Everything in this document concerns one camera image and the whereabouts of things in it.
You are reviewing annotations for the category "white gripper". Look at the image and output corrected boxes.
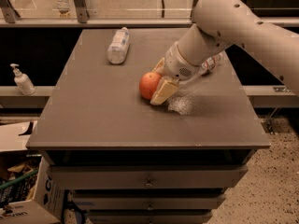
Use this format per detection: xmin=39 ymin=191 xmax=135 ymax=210
xmin=150 ymin=42 xmax=199 ymax=105

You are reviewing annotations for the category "red orange apple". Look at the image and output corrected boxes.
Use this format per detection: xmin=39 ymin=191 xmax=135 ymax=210
xmin=139 ymin=72 xmax=161 ymax=100

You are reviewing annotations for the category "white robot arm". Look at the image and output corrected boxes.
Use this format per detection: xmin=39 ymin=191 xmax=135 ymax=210
xmin=150 ymin=0 xmax=299 ymax=105

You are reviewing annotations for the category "clear plastic water bottle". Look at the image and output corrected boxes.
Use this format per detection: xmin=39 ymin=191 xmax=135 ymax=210
xmin=199 ymin=52 xmax=223 ymax=76

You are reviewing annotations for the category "white labelled plastic bottle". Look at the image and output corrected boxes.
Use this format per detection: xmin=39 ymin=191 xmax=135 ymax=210
xmin=107 ymin=27 xmax=130 ymax=64

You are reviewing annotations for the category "grey drawer cabinet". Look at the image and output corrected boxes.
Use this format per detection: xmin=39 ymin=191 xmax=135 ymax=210
xmin=27 ymin=29 xmax=269 ymax=224

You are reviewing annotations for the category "white pump dispenser bottle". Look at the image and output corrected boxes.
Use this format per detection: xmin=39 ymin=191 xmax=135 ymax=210
xmin=10 ymin=63 xmax=36 ymax=95

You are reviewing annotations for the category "open cardboard box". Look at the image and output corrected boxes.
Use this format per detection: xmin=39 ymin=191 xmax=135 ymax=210
xmin=0 ymin=121 xmax=64 ymax=224

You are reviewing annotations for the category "metal railing frame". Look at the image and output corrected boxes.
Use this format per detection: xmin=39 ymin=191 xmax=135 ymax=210
xmin=0 ymin=0 xmax=299 ymax=27

